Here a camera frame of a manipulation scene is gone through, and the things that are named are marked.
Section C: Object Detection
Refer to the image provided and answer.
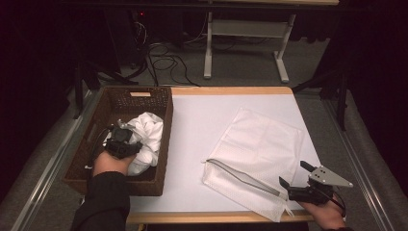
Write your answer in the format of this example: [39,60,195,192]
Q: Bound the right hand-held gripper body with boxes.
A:
[287,165,354,206]

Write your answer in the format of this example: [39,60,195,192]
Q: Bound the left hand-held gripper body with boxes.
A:
[103,118,143,160]

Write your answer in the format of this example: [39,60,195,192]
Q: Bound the white garment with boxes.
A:
[105,111,165,177]

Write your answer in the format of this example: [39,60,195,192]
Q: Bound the brown woven basket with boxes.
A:
[63,86,174,197]

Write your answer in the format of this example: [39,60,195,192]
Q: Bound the clear plastic zip bag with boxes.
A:
[201,106,305,223]

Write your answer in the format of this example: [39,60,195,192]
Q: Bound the person's left hand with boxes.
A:
[92,150,138,177]

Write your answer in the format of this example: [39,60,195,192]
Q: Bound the person's right hand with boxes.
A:
[299,195,347,231]

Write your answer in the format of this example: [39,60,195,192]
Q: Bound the white table cover sheet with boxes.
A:
[128,93,321,214]

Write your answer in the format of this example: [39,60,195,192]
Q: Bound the black metal stand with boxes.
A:
[72,60,140,120]
[291,67,350,132]

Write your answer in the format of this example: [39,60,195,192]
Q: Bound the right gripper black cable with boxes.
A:
[329,192,348,219]

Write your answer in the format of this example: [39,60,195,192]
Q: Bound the metal floor rail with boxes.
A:
[322,99,396,231]
[11,89,104,231]

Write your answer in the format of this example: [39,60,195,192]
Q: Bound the black floor cables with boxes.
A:
[133,18,202,88]

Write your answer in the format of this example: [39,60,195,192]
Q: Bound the white desk frame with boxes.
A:
[198,0,341,85]

